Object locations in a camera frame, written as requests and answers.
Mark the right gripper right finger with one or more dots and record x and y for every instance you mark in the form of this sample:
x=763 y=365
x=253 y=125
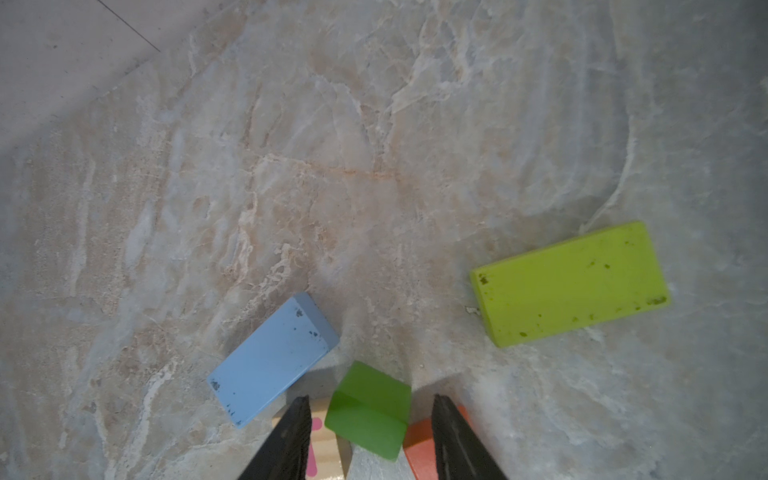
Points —
x=476 y=461

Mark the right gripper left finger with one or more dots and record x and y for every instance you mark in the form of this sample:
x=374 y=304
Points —
x=284 y=454

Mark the red wood block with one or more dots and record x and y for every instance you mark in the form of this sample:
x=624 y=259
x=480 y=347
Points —
x=430 y=460

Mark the dark green wood cube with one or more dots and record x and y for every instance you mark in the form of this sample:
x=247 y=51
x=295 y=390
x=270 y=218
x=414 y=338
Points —
x=370 y=409

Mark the light blue wood block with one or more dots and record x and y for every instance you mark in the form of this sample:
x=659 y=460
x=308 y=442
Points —
x=281 y=350

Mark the lime green wood block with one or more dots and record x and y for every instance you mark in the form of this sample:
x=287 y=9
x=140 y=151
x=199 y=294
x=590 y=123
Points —
x=598 y=277

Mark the natural pink-letter wood cube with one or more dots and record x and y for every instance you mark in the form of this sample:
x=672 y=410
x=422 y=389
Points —
x=329 y=456

